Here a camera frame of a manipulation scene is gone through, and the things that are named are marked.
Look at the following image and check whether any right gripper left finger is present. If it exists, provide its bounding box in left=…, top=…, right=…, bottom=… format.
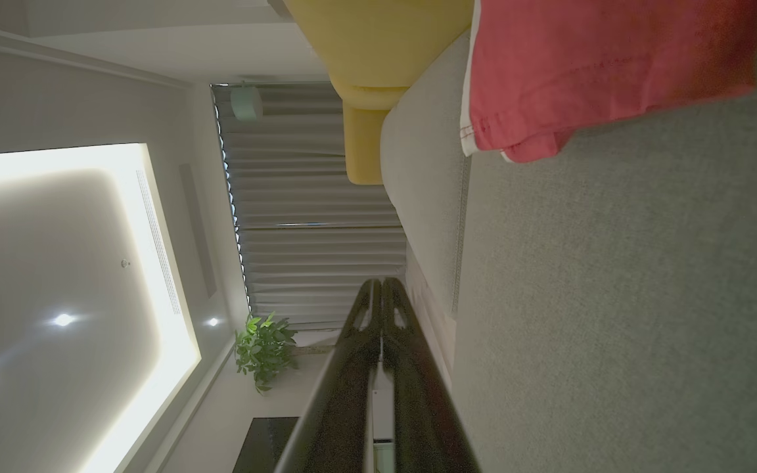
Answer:
left=273, top=278, right=382, bottom=473

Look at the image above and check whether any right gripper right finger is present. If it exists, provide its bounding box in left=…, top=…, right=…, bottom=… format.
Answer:
left=382, top=277, right=481, bottom=473

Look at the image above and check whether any red and white jersey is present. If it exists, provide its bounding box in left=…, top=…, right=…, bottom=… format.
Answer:
left=459, top=0, right=757, bottom=164

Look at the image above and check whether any black glossy panel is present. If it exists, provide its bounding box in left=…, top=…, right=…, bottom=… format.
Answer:
left=233, top=417, right=300, bottom=473

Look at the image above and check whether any green potted plant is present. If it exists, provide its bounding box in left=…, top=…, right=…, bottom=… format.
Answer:
left=234, top=312, right=299, bottom=394

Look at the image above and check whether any grey pleated curtain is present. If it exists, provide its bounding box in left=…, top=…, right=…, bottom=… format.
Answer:
left=211, top=82, right=409, bottom=329

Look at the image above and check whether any glowing ceiling light cove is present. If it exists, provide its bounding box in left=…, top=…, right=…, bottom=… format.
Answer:
left=0, top=143, right=202, bottom=473

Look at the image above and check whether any grey fabric sofa seat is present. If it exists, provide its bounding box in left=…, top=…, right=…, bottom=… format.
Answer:
left=447, top=0, right=757, bottom=473

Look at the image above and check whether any grey sofa cushion with seam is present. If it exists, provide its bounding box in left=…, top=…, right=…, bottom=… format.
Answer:
left=380, top=30, right=472, bottom=319

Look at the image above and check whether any round white wall device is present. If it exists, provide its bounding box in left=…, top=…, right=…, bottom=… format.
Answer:
left=231, top=85, right=264, bottom=122

